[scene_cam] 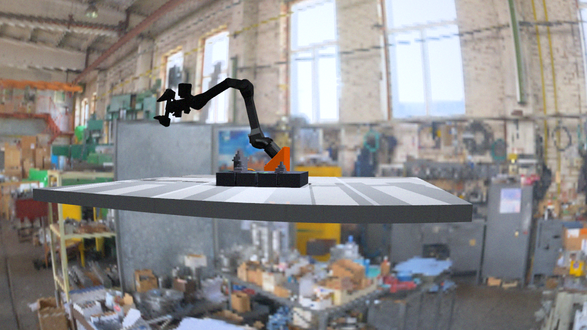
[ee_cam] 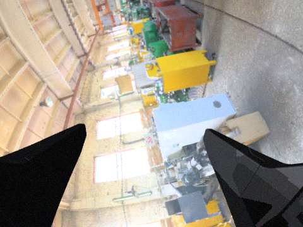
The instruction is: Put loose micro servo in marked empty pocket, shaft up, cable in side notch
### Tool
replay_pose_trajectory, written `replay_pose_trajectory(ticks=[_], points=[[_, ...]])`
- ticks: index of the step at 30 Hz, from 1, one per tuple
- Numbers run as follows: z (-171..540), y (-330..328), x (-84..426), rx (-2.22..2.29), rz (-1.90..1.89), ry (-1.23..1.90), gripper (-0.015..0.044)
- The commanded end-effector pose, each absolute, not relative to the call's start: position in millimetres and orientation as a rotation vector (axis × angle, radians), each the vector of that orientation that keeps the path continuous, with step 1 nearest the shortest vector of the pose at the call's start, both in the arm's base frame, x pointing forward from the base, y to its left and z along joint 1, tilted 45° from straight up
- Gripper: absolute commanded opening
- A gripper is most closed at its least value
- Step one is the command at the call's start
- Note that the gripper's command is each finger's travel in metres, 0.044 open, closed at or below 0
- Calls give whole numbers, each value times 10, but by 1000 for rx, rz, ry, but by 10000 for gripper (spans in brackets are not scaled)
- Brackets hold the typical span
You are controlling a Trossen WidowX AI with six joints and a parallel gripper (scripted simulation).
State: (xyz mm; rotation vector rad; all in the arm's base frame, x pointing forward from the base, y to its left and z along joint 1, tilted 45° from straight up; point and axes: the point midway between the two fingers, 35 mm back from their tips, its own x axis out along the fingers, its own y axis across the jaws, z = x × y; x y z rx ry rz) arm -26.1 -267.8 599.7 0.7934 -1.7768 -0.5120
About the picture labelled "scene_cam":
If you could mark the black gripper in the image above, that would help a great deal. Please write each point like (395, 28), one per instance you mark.
(170, 107)

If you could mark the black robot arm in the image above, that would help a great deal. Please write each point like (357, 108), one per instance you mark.
(256, 137)

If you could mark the grey micro servo with orange cable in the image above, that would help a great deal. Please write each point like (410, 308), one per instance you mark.
(238, 157)

